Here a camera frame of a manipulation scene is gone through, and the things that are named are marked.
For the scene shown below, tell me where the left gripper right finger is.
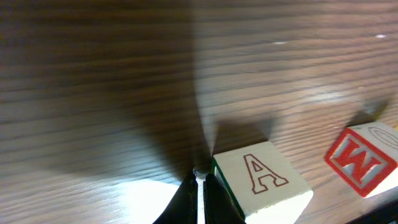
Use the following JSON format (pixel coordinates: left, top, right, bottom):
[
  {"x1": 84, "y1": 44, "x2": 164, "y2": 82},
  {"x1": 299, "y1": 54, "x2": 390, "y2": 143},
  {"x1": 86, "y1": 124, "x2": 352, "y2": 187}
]
[{"x1": 203, "y1": 174, "x2": 246, "y2": 224}]

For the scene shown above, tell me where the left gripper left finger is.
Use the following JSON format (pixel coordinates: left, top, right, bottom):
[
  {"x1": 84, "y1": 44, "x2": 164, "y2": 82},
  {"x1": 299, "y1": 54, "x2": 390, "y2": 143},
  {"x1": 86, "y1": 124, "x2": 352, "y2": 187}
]
[{"x1": 153, "y1": 172, "x2": 198, "y2": 224}]

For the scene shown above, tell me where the white block letter A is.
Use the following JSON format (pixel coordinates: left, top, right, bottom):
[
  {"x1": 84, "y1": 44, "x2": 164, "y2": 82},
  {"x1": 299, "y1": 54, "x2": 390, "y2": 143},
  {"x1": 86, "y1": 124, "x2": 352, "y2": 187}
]
[{"x1": 211, "y1": 141, "x2": 313, "y2": 224}]

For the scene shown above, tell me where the white block letter O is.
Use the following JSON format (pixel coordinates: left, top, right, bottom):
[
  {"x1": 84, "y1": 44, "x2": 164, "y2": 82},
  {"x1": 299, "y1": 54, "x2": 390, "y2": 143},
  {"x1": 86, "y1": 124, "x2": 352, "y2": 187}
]
[{"x1": 324, "y1": 122, "x2": 397, "y2": 198}]

